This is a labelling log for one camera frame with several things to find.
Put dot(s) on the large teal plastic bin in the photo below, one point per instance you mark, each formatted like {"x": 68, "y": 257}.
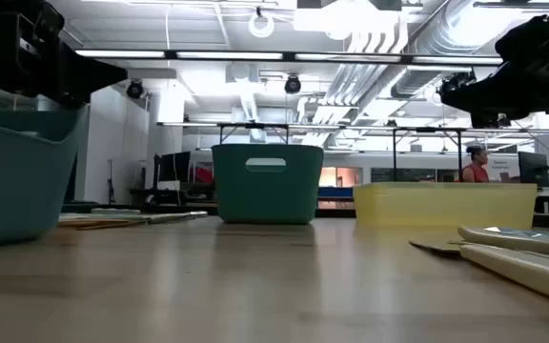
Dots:
{"x": 17, "y": 181}

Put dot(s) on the green plastic bin with slot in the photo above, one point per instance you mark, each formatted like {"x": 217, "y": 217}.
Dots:
{"x": 267, "y": 200}

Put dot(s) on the dark desk with equipment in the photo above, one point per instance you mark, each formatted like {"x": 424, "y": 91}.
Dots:
{"x": 169, "y": 197}

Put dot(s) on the red object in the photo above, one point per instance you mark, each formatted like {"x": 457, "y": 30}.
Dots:
{"x": 203, "y": 175}

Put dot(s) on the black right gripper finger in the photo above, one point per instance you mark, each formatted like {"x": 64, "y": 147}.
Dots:
{"x": 498, "y": 95}

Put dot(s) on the silver cutlery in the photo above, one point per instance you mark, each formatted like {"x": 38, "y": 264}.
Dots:
{"x": 527, "y": 232}

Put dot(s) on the person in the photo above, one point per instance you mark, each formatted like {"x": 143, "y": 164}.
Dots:
{"x": 477, "y": 172}

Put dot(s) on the yellow translucent plastic tray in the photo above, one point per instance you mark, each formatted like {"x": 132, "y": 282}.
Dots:
{"x": 446, "y": 207}

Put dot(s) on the black ceiling lamp cluster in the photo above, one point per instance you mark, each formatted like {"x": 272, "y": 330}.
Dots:
{"x": 460, "y": 78}

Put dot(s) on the thin dark tripod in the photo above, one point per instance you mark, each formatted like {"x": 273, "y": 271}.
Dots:
{"x": 111, "y": 190}

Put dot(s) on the black ceiling spot lamp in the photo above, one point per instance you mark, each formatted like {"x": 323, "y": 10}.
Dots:
{"x": 292, "y": 85}
{"x": 135, "y": 89}

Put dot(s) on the black computer monitor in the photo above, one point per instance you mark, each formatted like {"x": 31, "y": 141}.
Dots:
{"x": 533, "y": 169}
{"x": 174, "y": 167}

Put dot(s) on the bronze cutlery piece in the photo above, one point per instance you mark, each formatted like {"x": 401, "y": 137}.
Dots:
{"x": 103, "y": 224}

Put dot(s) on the black workstation frame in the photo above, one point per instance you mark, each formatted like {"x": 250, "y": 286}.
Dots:
{"x": 427, "y": 129}
{"x": 255, "y": 126}

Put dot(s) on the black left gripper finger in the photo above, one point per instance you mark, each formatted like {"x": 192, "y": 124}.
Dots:
{"x": 88, "y": 71}

